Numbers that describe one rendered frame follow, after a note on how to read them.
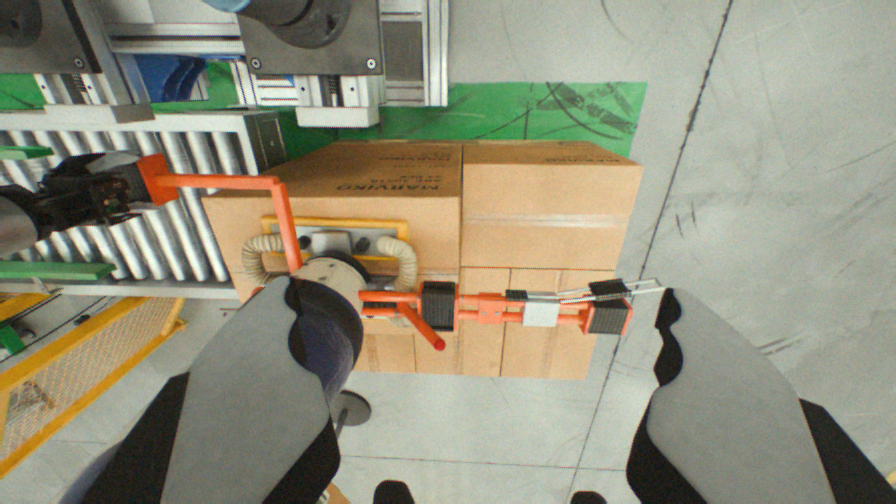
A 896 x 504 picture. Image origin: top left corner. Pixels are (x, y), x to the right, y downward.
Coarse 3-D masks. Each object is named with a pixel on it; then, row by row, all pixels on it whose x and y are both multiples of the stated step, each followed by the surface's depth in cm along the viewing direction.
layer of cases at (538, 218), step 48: (336, 144) 143; (384, 144) 143; (480, 192) 111; (528, 192) 110; (576, 192) 109; (624, 192) 108; (480, 240) 119; (528, 240) 118; (576, 240) 117; (480, 288) 129; (528, 288) 128; (576, 288) 127; (384, 336) 143; (480, 336) 140; (528, 336) 139; (576, 336) 138
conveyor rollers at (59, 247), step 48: (0, 144) 111; (48, 144) 110; (96, 144) 109; (144, 144) 108; (192, 144) 107; (192, 192) 116; (48, 240) 131; (96, 240) 126; (144, 240) 126; (192, 240) 127
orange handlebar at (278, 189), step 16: (160, 176) 57; (176, 176) 57; (192, 176) 57; (208, 176) 57; (224, 176) 57; (240, 176) 57; (256, 176) 57; (272, 176) 57; (272, 192) 57; (288, 208) 59; (288, 224) 60; (288, 240) 61; (288, 256) 63; (256, 288) 68; (464, 304) 67; (480, 304) 66; (496, 304) 66; (512, 304) 66; (560, 304) 66; (576, 304) 66; (480, 320) 68; (496, 320) 68; (512, 320) 68; (560, 320) 68; (576, 320) 67
